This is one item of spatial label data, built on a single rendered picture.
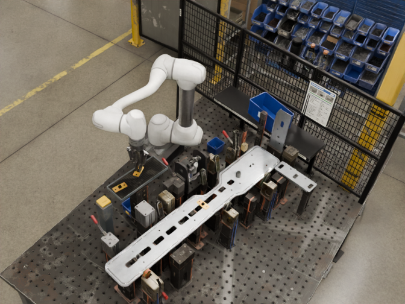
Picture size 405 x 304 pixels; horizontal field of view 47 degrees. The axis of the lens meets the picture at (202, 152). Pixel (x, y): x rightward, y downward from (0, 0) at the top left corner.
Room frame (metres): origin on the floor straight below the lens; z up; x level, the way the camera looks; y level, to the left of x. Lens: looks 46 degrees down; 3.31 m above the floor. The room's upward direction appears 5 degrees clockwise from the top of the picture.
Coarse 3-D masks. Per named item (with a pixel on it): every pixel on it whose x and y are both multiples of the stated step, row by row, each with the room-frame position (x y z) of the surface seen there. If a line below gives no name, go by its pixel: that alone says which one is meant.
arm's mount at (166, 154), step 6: (168, 150) 2.41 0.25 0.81; (174, 150) 2.41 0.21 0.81; (180, 150) 2.49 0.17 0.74; (150, 156) 2.34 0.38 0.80; (156, 156) 2.34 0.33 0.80; (162, 156) 2.35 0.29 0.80; (168, 156) 2.35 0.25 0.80; (174, 156) 2.42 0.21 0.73; (162, 162) 2.29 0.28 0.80; (168, 162) 2.36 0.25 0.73
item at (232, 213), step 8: (232, 208) 1.75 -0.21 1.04; (224, 216) 1.72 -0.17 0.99; (232, 216) 1.69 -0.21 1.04; (224, 224) 1.72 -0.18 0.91; (232, 224) 1.68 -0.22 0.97; (224, 232) 1.71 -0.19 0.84; (232, 232) 1.70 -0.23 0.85; (224, 240) 1.70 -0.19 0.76; (232, 240) 1.71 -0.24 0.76; (224, 248) 1.68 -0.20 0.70
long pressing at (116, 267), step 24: (240, 168) 2.12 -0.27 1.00; (264, 168) 2.14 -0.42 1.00; (216, 192) 1.89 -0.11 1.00; (240, 192) 1.91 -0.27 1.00; (168, 216) 1.67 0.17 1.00; (192, 216) 1.69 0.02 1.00; (144, 240) 1.49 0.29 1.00; (168, 240) 1.51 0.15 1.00; (120, 264) 1.32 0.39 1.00; (144, 264) 1.34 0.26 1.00
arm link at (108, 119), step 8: (152, 72) 2.26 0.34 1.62; (160, 72) 2.26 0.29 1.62; (152, 80) 2.19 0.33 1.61; (160, 80) 2.21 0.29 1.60; (144, 88) 2.11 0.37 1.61; (152, 88) 2.13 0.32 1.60; (128, 96) 2.03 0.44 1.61; (136, 96) 2.05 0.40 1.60; (144, 96) 2.07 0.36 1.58; (120, 104) 1.96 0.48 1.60; (128, 104) 2.00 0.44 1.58; (96, 112) 1.85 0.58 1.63; (104, 112) 1.85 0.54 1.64; (112, 112) 1.85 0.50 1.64; (120, 112) 1.87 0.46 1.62; (96, 120) 1.81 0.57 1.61; (104, 120) 1.80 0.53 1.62; (112, 120) 1.80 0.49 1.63; (120, 120) 1.81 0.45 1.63; (104, 128) 1.79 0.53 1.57; (112, 128) 1.78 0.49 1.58
